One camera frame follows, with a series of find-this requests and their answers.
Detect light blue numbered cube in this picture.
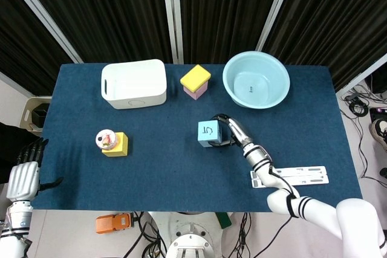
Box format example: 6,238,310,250
197,120,224,148

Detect black floor cables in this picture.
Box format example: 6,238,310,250
340,85,387,180

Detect light blue plastic basin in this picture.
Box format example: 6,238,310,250
222,51,291,109

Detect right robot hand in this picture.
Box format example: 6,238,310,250
208,114,254,149

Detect orange black device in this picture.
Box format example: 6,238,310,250
96,213,134,234

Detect small round printed cup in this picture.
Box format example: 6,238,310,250
95,129,118,150

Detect dark blue table cloth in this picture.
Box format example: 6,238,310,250
30,63,363,213

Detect green block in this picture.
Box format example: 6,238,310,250
215,211,232,229

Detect beige sneaker shoe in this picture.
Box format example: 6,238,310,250
368,118,387,150

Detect yellow block lid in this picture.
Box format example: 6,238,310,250
180,64,212,91

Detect yellow cube block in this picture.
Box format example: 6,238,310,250
102,132,129,158

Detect white robot torso base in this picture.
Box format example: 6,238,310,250
148,211,233,258

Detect pink cube block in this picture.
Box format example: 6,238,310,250
183,80,209,100

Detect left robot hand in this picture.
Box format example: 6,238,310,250
6,137,64,202

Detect black cables under table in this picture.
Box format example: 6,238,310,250
120,211,169,258

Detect beige bin with black insert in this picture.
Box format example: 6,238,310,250
19,95,53,134

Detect white storage box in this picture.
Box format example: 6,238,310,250
100,59,167,110

